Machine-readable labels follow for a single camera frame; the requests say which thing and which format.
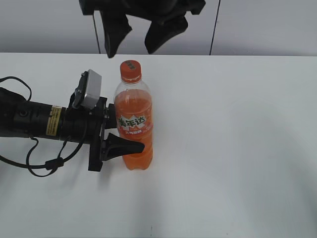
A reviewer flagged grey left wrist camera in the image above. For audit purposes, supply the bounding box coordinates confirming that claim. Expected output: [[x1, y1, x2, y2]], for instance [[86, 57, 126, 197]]
[[72, 69, 102, 110]]

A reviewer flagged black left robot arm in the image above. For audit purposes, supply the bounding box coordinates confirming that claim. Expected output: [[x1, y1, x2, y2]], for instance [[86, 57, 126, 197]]
[[0, 88, 145, 174]]

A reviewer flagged orange Mirinda soda bottle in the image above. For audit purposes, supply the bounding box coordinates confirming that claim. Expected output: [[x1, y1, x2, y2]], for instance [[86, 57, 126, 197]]
[[114, 74, 154, 171]]

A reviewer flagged orange bottle cap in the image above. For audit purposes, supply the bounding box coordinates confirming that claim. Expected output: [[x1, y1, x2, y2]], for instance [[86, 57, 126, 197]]
[[120, 60, 142, 84]]

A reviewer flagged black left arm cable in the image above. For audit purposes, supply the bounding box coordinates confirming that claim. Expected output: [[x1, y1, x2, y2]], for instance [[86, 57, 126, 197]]
[[0, 76, 87, 177]]

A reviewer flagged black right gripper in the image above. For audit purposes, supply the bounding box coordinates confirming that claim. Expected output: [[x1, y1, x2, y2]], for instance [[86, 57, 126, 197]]
[[79, 0, 206, 59]]

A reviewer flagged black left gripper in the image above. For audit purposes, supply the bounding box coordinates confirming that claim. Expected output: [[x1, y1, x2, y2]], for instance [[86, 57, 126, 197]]
[[60, 96, 145, 171]]

